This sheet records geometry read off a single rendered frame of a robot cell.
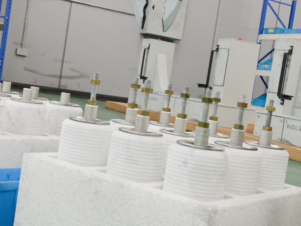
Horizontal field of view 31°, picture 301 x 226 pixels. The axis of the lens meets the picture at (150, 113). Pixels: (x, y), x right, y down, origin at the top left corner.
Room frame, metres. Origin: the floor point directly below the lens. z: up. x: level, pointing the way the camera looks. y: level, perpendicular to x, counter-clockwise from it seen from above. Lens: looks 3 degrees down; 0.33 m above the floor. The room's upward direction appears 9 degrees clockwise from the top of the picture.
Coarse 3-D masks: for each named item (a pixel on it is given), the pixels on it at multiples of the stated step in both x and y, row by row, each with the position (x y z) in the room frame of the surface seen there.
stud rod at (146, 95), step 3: (147, 81) 0.90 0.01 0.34; (150, 81) 0.90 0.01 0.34; (147, 84) 0.90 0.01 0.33; (147, 87) 0.90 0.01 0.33; (144, 93) 0.90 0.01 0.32; (147, 93) 0.90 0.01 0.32; (144, 96) 0.90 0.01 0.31; (147, 96) 0.90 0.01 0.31; (144, 99) 0.90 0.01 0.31; (147, 99) 0.90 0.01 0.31; (144, 102) 0.90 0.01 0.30; (147, 102) 0.90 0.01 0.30; (144, 105) 0.90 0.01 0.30; (147, 105) 0.90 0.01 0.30; (144, 108) 0.90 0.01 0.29
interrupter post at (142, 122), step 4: (140, 116) 0.89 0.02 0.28; (144, 116) 0.89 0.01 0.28; (148, 116) 0.90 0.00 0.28; (136, 120) 0.90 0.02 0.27; (140, 120) 0.89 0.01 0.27; (144, 120) 0.89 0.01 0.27; (148, 120) 0.90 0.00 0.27; (136, 124) 0.89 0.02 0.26; (140, 124) 0.89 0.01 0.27; (144, 124) 0.89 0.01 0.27; (148, 124) 0.90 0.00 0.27; (136, 128) 0.89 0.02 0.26; (140, 128) 0.89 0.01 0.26; (144, 128) 0.89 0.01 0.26; (140, 132) 0.89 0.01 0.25; (144, 132) 0.89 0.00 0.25
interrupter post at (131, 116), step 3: (129, 108) 1.07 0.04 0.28; (126, 111) 1.06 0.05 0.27; (129, 111) 1.06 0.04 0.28; (132, 111) 1.05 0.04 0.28; (135, 111) 1.06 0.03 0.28; (126, 114) 1.06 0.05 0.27; (129, 114) 1.05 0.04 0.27; (132, 114) 1.05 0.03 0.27; (135, 114) 1.06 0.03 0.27; (126, 117) 1.06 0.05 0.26; (129, 117) 1.05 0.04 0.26; (132, 117) 1.05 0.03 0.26; (135, 117) 1.06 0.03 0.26; (126, 120) 1.06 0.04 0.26; (129, 120) 1.05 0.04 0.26; (132, 120) 1.06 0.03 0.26; (135, 120) 1.06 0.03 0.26
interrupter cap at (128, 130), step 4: (120, 128) 0.89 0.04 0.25; (124, 128) 0.91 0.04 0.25; (128, 128) 0.92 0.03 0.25; (132, 128) 0.93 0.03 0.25; (128, 132) 0.87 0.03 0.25; (132, 132) 0.86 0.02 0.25; (136, 132) 0.86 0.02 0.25; (148, 132) 0.92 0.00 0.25; (152, 132) 0.91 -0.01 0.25; (156, 132) 0.92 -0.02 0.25; (152, 136) 0.87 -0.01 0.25; (156, 136) 0.87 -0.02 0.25; (160, 136) 0.88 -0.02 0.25
